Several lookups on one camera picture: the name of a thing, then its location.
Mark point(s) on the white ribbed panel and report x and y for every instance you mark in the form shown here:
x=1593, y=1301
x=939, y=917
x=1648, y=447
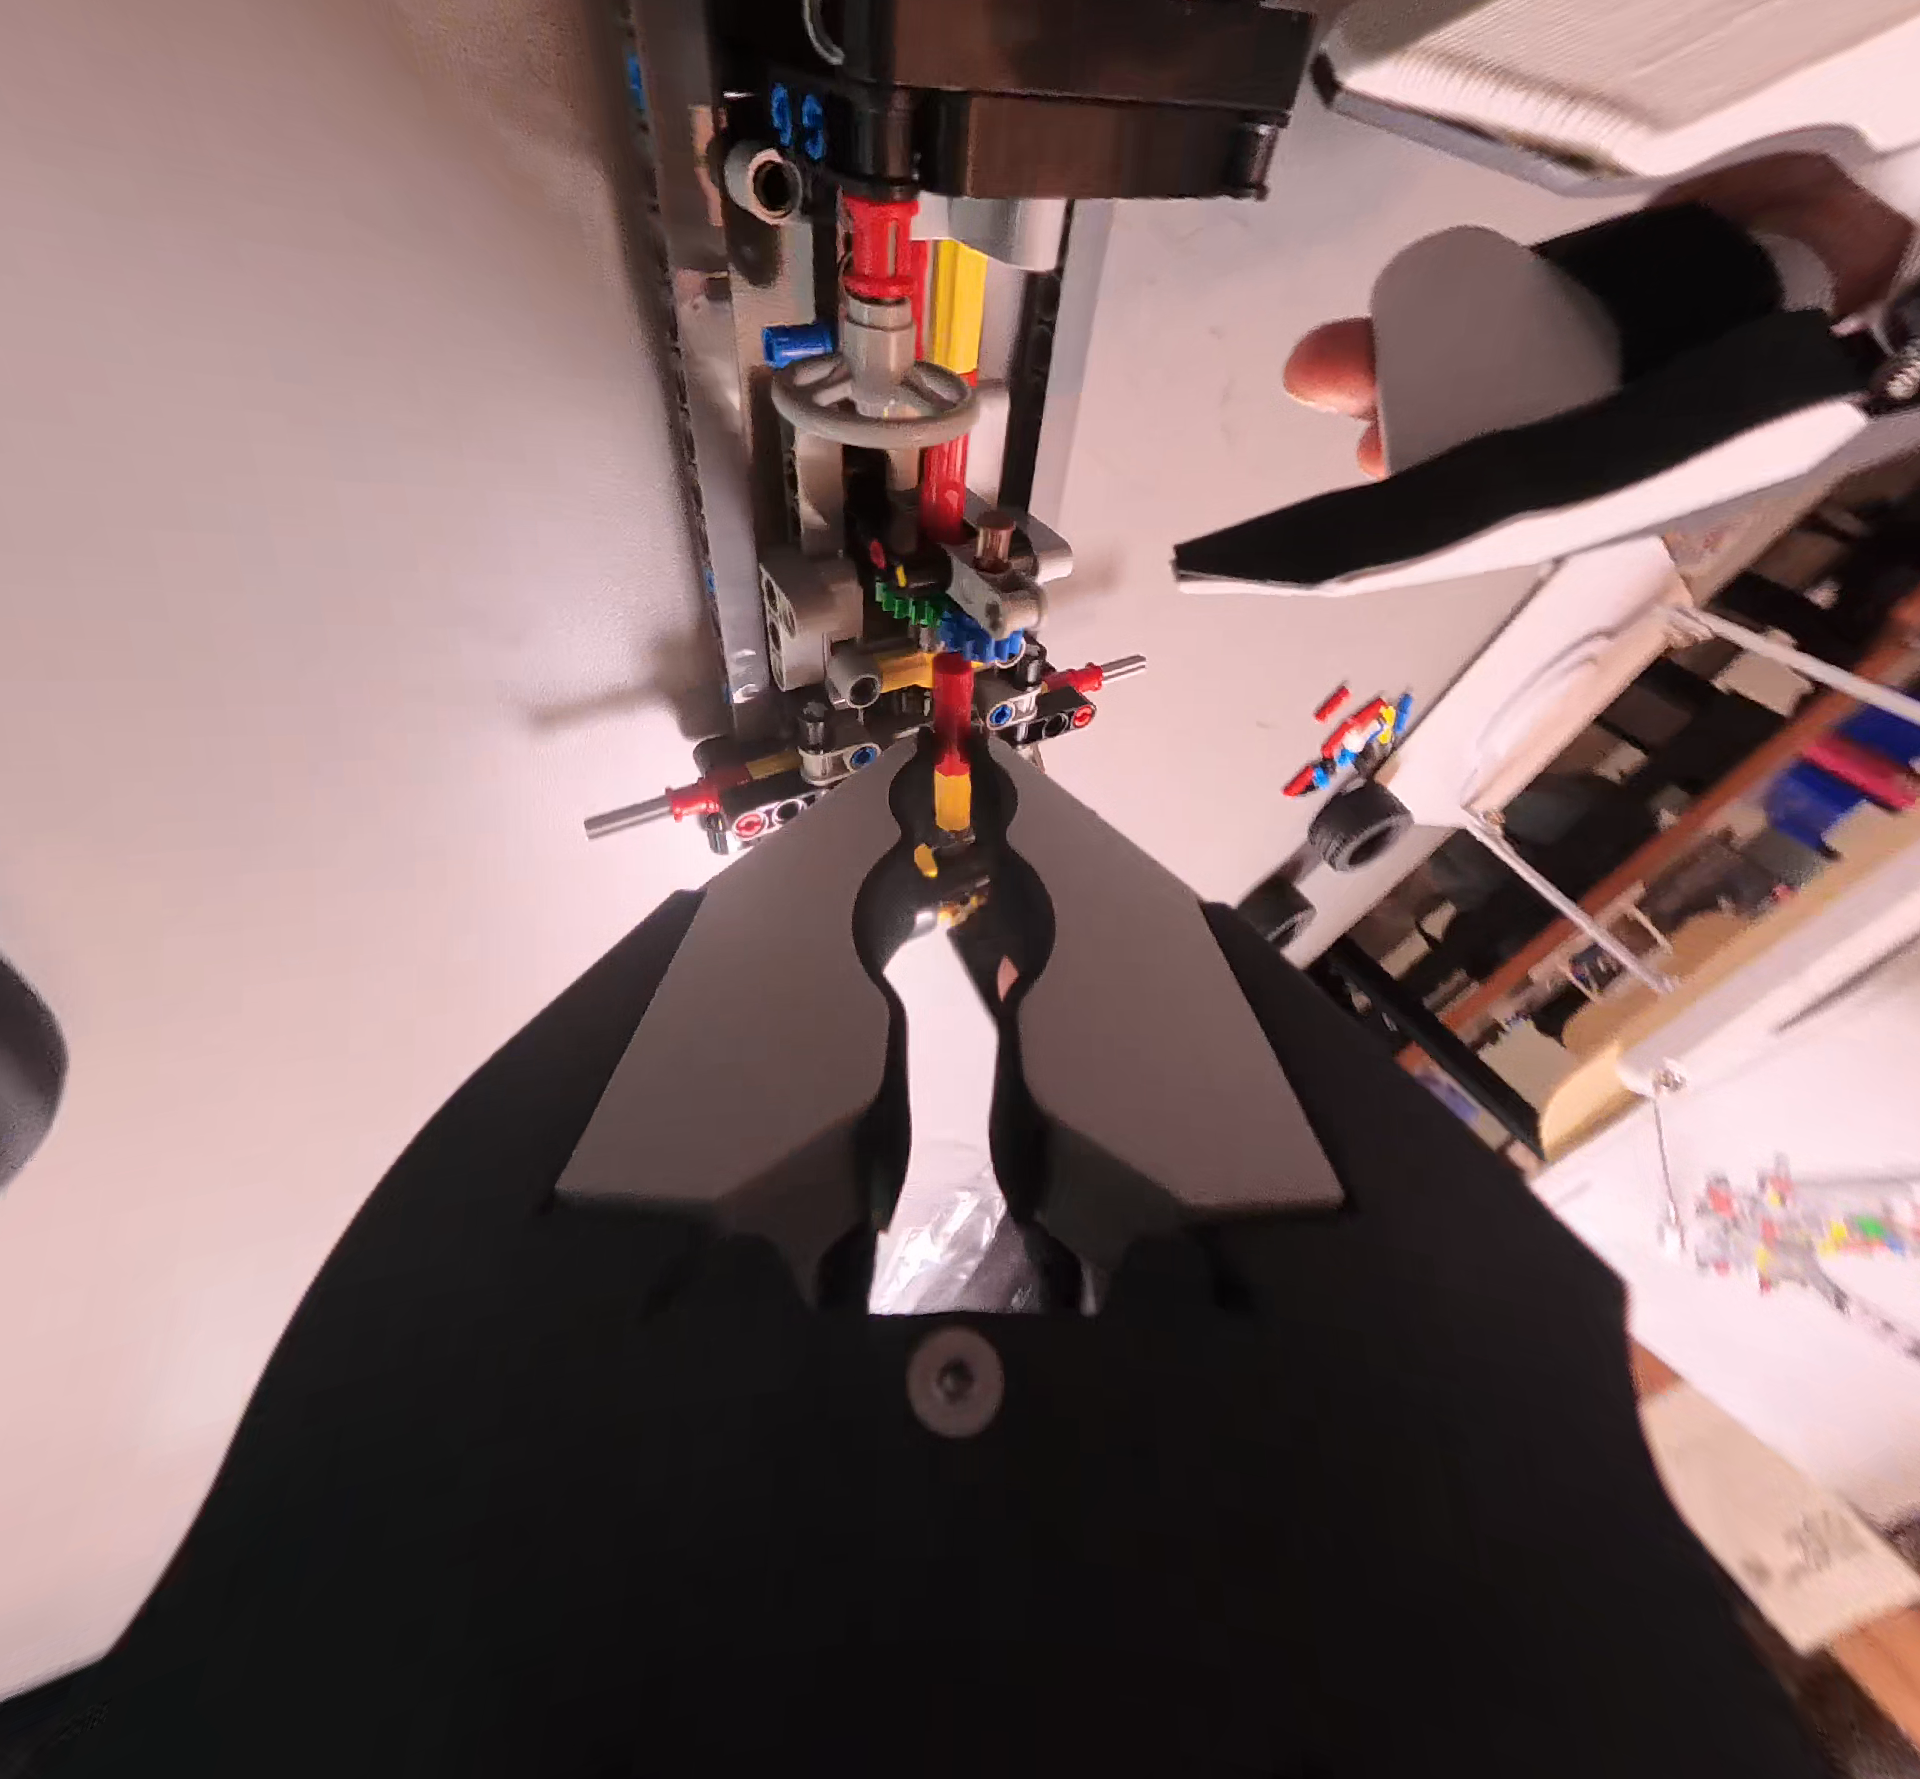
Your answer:
x=1621, y=8

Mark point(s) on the lego car chassis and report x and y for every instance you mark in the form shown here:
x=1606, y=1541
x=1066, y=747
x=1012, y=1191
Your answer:
x=884, y=354

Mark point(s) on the white book stand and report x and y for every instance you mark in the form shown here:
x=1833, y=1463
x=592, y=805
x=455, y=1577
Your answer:
x=1560, y=699

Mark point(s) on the pile of small lego pins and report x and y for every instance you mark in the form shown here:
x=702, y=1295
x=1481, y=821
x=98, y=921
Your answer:
x=1359, y=735

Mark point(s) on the white instruction booklet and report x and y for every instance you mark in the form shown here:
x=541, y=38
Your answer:
x=1831, y=1103

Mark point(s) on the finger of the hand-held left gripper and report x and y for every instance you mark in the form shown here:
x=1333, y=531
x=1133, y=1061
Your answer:
x=1501, y=541

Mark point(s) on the small blue storage bin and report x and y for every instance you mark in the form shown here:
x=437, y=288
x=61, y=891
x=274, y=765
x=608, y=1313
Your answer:
x=1823, y=795

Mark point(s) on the printed paper sheet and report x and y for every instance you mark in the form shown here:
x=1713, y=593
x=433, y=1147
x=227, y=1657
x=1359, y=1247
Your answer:
x=1771, y=1523

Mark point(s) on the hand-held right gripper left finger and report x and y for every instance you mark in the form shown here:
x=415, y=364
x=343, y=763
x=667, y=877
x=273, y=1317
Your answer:
x=721, y=1059

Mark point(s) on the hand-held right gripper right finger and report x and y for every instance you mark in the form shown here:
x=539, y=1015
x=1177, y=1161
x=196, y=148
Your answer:
x=1170, y=1059

